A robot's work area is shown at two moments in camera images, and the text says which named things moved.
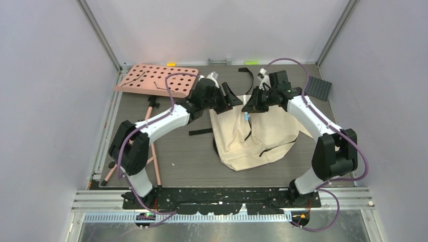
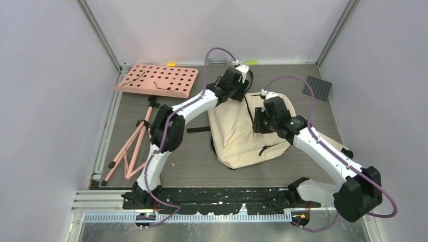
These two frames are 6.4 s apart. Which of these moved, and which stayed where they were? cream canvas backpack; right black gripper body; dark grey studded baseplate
Moved: right black gripper body
Stayed: cream canvas backpack; dark grey studded baseplate
